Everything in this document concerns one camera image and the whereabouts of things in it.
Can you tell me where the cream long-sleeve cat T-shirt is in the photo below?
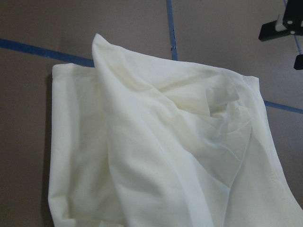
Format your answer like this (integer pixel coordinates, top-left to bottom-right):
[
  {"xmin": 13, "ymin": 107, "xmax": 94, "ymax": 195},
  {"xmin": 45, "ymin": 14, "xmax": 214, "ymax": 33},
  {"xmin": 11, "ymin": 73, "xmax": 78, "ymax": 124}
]
[{"xmin": 48, "ymin": 35, "xmax": 303, "ymax": 227}]

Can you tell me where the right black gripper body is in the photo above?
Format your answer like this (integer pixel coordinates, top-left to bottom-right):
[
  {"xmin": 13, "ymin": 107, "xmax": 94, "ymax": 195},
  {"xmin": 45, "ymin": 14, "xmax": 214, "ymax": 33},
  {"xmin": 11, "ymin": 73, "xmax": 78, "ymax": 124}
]
[{"xmin": 283, "ymin": 0, "xmax": 303, "ymax": 35}]

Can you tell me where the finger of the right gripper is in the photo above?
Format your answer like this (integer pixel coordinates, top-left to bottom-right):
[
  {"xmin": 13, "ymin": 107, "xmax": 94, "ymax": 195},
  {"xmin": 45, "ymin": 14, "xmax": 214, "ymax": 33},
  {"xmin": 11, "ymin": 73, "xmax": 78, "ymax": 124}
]
[
  {"xmin": 258, "ymin": 21, "xmax": 290, "ymax": 42},
  {"xmin": 294, "ymin": 54, "xmax": 303, "ymax": 70}
]

